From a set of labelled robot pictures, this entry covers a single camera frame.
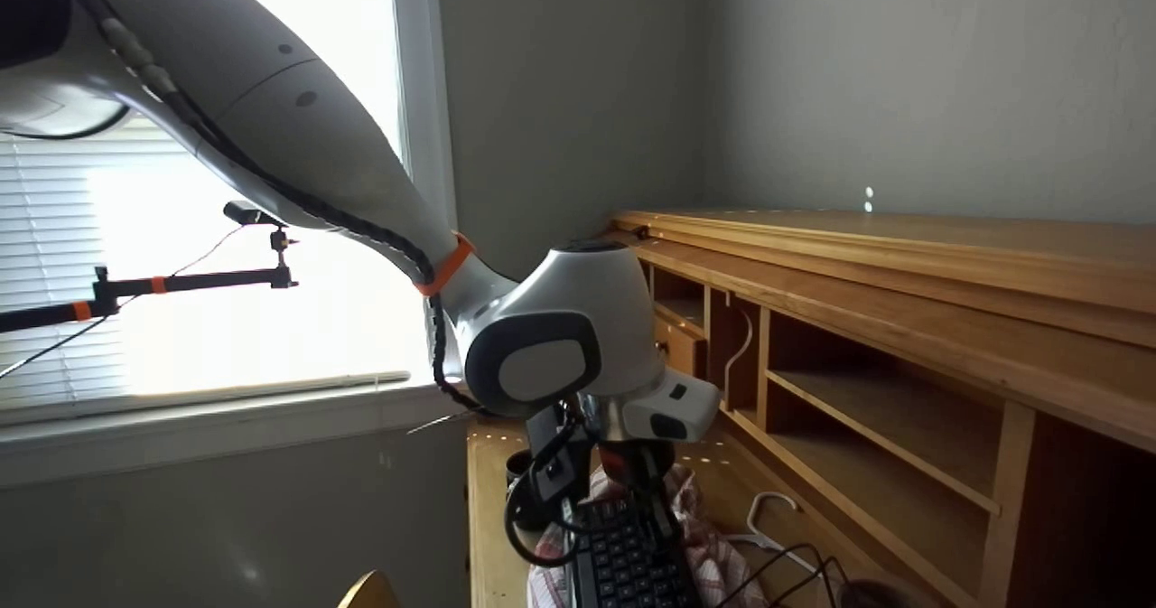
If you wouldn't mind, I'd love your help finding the camera on mount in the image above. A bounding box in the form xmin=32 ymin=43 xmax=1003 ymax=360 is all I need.
xmin=0 ymin=200 xmax=301 ymax=334

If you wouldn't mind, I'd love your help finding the window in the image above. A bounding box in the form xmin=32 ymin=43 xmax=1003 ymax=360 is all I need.
xmin=0 ymin=0 xmax=461 ymax=430

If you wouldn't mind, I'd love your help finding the white clothes hanger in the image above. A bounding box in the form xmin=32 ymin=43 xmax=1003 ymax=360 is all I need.
xmin=721 ymin=491 xmax=844 ymax=584

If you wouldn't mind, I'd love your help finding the white window blind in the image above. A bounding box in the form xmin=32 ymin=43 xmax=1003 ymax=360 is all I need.
xmin=0 ymin=131 xmax=129 ymax=412

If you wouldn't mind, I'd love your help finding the wooden chair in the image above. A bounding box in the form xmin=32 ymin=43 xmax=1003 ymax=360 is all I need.
xmin=338 ymin=570 xmax=404 ymax=608

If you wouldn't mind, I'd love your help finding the wooden drawer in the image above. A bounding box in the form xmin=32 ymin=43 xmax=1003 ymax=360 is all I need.
xmin=654 ymin=308 xmax=711 ymax=381

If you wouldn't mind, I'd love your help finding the black computer keyboard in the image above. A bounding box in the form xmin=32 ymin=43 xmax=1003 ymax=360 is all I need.
xmin=564 ymin=494 xmax=704 ymax=608

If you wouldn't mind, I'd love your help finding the wooden desk hutch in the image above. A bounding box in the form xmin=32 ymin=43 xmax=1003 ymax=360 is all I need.
xmin=607 ymin=209 xmax=1156 ymax=608

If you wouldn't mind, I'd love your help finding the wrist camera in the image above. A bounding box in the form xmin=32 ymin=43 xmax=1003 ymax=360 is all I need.
xmin=526 ymin=402 xmax=590 ymax=511

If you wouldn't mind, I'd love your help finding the black cable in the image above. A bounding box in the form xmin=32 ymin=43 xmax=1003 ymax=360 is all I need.
xmin=712 ymin=543 xmax=852 ymax=608

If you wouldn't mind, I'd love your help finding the red white checked cloth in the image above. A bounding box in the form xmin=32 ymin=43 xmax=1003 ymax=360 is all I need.
xmin=527 ymin=462 xmax=770 ymax=608

